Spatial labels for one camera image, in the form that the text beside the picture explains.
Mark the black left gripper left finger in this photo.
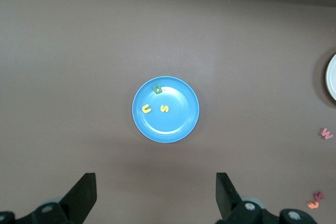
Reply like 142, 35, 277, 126
30, 173, 98, 224

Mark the beige plate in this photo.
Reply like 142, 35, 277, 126
325, 53, 336, 101

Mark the brown table cover mat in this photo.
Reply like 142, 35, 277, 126
0, 0, 336, 224

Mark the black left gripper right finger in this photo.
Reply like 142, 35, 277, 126
216, 172, 279, 224

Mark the pink foam letter w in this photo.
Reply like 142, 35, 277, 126
319, 127, 334, 140

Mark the blue plate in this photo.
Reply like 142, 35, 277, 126
131, 76, 201, 144

